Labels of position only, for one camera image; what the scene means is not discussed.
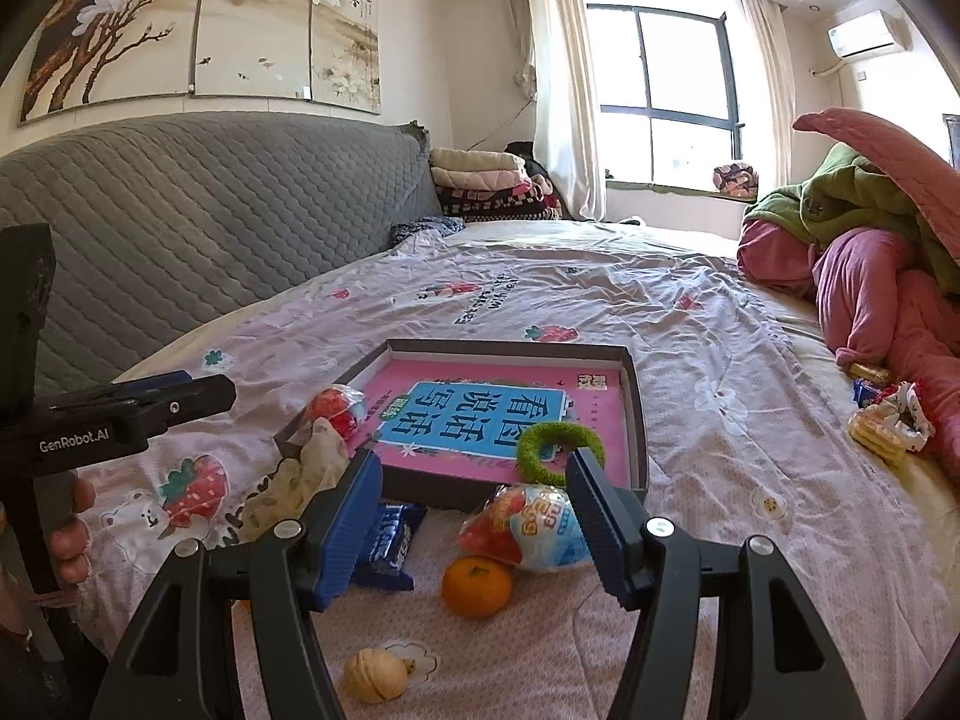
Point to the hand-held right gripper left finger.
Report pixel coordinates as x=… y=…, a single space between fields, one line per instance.
x=352 y=525

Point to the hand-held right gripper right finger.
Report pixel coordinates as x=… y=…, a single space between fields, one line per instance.
x=600 y=517

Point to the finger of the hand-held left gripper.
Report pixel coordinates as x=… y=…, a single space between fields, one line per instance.
x=187 y=401
x=154 y=382

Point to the sheer beige cloth black trim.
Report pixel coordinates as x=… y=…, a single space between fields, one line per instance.
x=300 y=472

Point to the pink shallow box tray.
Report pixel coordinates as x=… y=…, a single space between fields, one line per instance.
x=637 y=427

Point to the red egg-shaped toy packet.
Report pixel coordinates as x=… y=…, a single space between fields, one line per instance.
x=334 y=409
x=525 y=525

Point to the orange mandarin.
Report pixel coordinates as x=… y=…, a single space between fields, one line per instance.
x=476 y=586

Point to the person's left hand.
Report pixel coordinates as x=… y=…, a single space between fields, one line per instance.
x=71 y=536

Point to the blue snack packet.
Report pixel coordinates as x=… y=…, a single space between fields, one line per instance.
x=386 y=540

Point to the pink book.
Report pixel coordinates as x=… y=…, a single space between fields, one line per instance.
x=600 y=427

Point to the walnut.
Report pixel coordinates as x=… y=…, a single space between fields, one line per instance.
x=375 y=676

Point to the grey quilted headboard cover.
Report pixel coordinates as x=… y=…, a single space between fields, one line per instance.
x=187 y=217

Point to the printed strawberry bed sheet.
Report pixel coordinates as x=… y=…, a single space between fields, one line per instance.
x=600 y=300

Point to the small blue packet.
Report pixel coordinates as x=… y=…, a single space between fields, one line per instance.
x=864 y=391

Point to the grey patterned pillow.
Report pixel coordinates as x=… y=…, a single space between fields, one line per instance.
x=427 y=229

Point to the orange snack packet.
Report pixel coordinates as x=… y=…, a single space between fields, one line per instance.
x=870 y=373

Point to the plastic bag of wafers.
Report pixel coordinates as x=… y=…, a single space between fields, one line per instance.
x=892 y=424

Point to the dark patterned folded blanket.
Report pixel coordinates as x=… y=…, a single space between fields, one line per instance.
x=495 y=202

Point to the magenta duvet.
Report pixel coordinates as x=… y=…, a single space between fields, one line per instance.
x=870 y=292

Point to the dark clothing pile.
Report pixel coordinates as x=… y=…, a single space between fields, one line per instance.
x=536 y=165

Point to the floral cushion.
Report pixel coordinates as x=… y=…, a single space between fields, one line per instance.
x=735 y=180

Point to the cream folded blanket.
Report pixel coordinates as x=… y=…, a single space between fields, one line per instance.
x=472 y=160

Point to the green blanket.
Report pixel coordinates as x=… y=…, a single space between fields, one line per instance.
x=825 y=195

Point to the white sheer curtain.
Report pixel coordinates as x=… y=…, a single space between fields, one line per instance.
x=566 y=90
x=765 y=90

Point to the dark framed window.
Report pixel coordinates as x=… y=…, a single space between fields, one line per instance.
x=675 y=90

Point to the salmon quilted blanket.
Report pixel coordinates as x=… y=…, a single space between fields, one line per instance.
x=900 y=165

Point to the white air conditioner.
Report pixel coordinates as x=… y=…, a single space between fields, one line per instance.
x=866 y=34

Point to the floral wall painting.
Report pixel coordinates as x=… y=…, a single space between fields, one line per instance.
x=225 y=15

